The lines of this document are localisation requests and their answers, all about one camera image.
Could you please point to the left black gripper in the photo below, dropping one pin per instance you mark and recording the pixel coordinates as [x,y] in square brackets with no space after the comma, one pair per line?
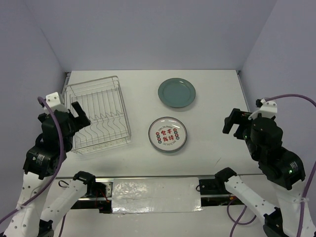
[82,120]

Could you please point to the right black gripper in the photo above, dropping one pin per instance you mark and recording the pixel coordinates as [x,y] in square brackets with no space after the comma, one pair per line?
[236,115]

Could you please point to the teal green plate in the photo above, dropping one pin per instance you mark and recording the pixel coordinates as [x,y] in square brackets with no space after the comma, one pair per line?
[176,93]

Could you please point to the white plate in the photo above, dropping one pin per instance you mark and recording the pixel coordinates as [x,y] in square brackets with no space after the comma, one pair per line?
[164,151]
[167,133]

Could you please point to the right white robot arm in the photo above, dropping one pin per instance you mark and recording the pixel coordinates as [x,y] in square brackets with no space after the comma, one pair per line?
[280,203]

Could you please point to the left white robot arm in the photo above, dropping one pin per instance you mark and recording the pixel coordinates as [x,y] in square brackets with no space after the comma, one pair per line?
[43,161]

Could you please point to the silver foil sheet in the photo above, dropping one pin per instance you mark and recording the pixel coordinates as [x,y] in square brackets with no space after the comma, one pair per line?
[155,195]

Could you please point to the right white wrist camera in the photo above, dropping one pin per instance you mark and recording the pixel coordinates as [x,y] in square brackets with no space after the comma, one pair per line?
[265,109]

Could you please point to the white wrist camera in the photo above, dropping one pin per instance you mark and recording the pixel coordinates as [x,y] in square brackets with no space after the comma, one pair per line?
[265,109]
[54,101]

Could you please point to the wire dish rack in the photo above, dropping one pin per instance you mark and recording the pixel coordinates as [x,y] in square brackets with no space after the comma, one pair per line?
[102,101]

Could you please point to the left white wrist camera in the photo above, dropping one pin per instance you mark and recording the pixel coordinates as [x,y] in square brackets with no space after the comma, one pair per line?
[54,101]

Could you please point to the metal base rail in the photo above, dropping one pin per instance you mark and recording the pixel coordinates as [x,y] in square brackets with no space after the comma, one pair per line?
[153,197]

